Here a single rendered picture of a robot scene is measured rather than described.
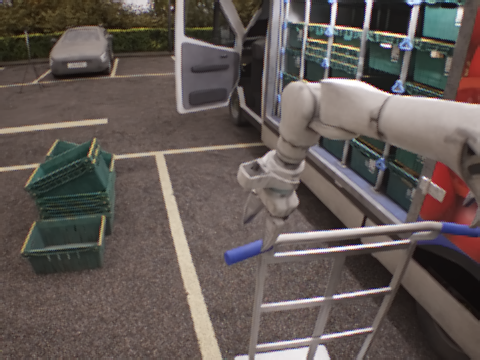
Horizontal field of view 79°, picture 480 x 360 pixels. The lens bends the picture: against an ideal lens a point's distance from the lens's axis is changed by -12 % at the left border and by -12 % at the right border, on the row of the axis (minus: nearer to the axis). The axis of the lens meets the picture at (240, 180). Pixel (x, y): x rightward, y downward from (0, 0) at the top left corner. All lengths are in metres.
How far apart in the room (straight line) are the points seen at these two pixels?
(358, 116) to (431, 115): 0.10
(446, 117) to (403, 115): 0.05
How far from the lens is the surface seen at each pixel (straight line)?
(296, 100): 0.51
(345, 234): 0.95
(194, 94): 4.61
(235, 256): 0.81
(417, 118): 0.39
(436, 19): 2.18
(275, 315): 2.28
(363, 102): 0.44
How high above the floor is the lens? 1.76
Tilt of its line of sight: 28 degrees down
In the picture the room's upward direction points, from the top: 3 degrees clockwise
